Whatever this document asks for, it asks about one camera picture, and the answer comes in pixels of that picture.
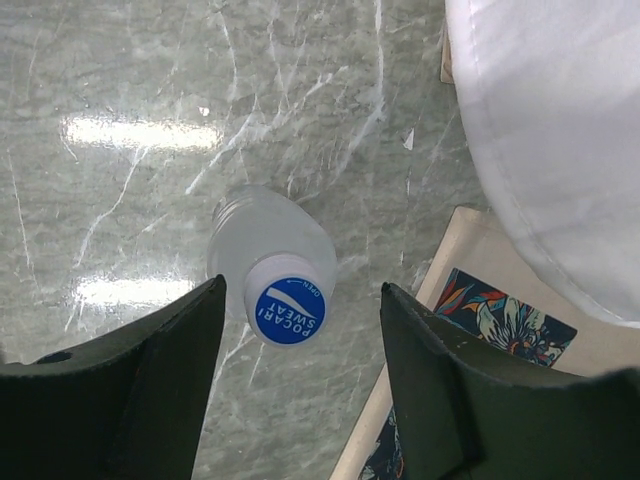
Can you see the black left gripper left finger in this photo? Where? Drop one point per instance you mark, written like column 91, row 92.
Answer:
column 131, row 403

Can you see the white pleated skirt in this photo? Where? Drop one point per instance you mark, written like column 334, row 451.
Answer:
column 549, row 99

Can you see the wooden clothes rack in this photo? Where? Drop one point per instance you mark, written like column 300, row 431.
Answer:
column 446, row 75

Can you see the clear water bottle far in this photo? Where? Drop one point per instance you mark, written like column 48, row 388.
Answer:
column 279, row 264

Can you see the beige canvas tote bag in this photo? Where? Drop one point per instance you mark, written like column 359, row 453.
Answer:
column 478, row 283

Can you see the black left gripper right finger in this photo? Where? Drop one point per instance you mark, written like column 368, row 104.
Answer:
column 467, row 410

